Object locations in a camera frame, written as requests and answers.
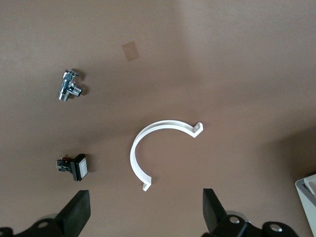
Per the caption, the white curved pipe clamp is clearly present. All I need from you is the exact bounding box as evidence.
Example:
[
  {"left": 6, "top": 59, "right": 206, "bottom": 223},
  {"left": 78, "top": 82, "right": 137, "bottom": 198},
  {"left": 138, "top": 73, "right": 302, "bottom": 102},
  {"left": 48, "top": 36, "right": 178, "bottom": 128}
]
[{"left": 130, "top": 119, "right": 204, "bottom": 192}]

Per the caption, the white plastic drawer cabinet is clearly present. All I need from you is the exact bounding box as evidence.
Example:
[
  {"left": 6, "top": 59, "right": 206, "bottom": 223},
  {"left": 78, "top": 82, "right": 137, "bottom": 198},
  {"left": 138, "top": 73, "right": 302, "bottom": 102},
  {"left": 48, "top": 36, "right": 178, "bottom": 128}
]
[{"left": 295, "top": 174, "right": 316, "bottom": 237}]

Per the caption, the black square switch white face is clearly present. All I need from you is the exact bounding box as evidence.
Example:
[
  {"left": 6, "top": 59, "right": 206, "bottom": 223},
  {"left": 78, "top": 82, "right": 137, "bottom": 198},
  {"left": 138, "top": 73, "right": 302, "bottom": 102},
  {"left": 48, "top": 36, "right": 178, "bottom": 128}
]
[{"left": 56, "top": 153, "right": 89, "bottom": 183}]

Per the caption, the brown tape patch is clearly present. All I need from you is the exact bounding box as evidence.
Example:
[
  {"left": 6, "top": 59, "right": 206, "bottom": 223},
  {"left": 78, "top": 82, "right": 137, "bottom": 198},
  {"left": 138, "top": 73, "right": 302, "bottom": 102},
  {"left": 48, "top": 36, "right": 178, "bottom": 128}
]
[{"left": 121, "top": 41, "right": 141, "bottom": 62}]

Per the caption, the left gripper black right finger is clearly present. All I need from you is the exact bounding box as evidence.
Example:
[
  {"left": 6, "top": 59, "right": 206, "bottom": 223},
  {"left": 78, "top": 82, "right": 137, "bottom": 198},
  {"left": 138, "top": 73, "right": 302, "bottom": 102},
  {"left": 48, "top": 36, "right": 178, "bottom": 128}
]
[{"left": 202, "top": 188, "right": 248, "bottom": 237}]

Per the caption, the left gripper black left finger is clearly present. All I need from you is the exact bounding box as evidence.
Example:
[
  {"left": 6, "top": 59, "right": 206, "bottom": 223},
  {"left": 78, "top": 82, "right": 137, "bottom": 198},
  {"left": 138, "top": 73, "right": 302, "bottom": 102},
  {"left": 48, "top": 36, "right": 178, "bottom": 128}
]
[{"left": 24, "top": 189, "right": 91, "bottom": 237}]

